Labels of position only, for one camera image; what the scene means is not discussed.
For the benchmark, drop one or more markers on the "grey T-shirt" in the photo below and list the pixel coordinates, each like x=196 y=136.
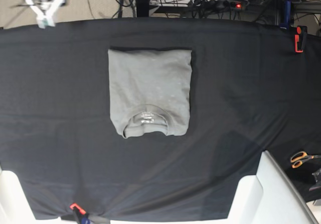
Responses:
x=149 y=91

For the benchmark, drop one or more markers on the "white power strip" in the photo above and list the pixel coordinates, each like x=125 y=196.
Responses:
x=230 y=4

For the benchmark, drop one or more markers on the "black metal stand pole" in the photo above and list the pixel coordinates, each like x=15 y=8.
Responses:
x=142 y=8

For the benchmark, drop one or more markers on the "red black clamp right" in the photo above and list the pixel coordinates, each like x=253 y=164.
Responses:
x=300 y=38

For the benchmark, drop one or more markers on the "black table cloth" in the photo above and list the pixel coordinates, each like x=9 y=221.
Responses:
x=250 y=92

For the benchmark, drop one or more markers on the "white chair left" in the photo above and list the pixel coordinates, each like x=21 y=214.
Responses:
x=14 y=205

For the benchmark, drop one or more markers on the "white chair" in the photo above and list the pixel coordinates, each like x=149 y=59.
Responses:
x=14 y=205
x=268 y=197

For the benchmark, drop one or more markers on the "black tool right edge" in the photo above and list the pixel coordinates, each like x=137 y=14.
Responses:
x=317 y=184

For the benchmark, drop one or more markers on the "white chair right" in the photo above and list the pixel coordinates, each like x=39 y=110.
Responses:
x=268 y=197

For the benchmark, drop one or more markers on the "red blue clamp bottom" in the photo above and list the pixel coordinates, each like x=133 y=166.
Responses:
x=79 y=214

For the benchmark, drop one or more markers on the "blue clamp handle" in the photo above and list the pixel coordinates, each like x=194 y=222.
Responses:
x=286 y=15

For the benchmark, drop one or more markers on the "orange handled scissors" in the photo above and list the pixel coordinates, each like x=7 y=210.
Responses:
x=299 y=158

